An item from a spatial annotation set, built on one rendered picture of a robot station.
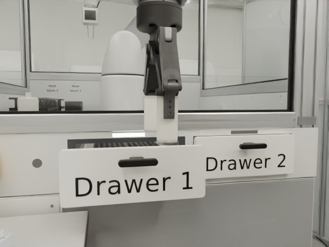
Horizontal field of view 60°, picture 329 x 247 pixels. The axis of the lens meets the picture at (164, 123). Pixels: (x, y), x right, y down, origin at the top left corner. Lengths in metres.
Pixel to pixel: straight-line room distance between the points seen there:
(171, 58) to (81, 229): 0.40
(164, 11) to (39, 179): 0.49
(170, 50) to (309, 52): 0.58
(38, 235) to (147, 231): 0.28
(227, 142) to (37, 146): 0.47
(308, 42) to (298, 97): 0.16
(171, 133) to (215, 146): 0.36
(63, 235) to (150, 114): 0.29
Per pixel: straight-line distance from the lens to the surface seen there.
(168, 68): 0.39
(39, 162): 0.74
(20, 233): 0.67
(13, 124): 0.74
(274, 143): 0.84
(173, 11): 0.47
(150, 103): 0.54
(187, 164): 0.59
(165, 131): 0.41
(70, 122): 0.72
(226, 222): 0.85
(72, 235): 0.62
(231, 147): 0.78
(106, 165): 0.57
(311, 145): 0.93
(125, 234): 0.79
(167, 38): 0.42
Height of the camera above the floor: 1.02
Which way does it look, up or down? 4 degrees down
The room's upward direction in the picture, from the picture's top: straight up
